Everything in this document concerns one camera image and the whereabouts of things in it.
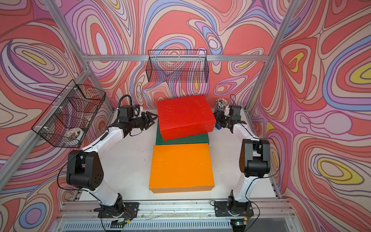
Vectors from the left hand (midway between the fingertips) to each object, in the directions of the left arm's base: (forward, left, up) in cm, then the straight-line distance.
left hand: (158, 118), depth 86 cm
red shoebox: (-1, -16, +3) cm, 16 cm away
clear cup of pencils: (+16, -41, -3) cm, 44 cm away
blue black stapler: (0, -37, -7) cm, 38 cm away
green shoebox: (-7, -27, -11) cm, 30 cm away
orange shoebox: (-26, -14, -11) cm, 32 cm away
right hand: (+6, -34, -6) cm, 35 cm away
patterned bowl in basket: (-18, +38, +7) cm, 43 cm away
